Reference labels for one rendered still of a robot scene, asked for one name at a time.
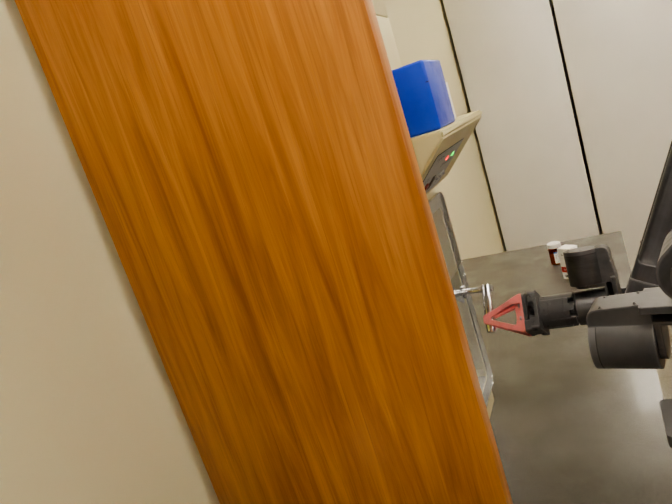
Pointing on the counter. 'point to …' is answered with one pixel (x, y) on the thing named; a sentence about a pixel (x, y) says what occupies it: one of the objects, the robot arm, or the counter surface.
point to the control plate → (440, 164)
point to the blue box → (423, 96)
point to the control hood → (424, 149)
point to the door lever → (483, 300)
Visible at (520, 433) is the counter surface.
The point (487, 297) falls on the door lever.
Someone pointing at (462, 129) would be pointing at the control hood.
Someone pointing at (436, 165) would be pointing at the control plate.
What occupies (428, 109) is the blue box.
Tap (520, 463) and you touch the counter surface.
